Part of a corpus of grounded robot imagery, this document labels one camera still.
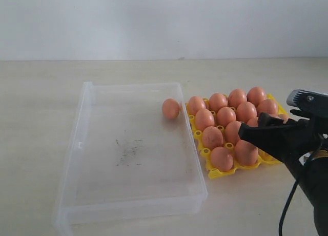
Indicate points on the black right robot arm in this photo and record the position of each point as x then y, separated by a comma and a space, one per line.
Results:
312, 179

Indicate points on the brown egg placed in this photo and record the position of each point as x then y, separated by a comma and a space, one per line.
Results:
236, 97
195, 104
217, 101

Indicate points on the clear plastic container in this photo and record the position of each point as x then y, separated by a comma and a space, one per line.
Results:
126, 160

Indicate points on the brown egg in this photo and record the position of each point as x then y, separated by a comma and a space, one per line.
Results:
253, 122
284, 117
203, 119
231, 132
246, 111
256, 95
212, 137
268, 106
246, 153
170, 109
225, 115

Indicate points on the brown egg corner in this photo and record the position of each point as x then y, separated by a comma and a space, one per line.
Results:
222, 159

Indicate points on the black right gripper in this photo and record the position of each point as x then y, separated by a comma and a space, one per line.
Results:
286, 141

